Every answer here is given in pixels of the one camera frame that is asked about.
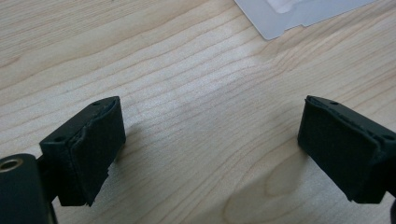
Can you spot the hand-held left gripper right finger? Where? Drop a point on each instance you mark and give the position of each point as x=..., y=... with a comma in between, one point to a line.
x=342, y=146

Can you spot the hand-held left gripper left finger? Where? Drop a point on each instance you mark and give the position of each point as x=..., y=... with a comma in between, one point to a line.
x=84, y=149

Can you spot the clear plastic pencil case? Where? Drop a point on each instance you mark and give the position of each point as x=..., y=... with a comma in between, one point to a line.
x=267, y=21

